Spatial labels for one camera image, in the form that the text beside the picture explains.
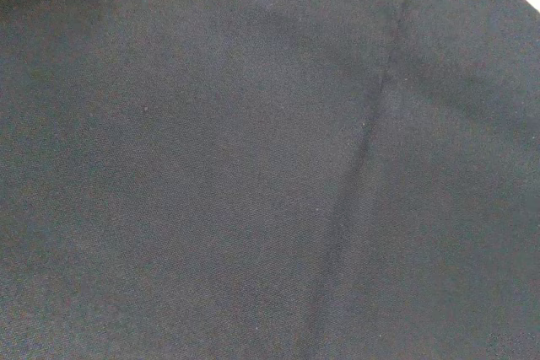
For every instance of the black bench cloth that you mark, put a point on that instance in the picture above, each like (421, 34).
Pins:
(253, 174)

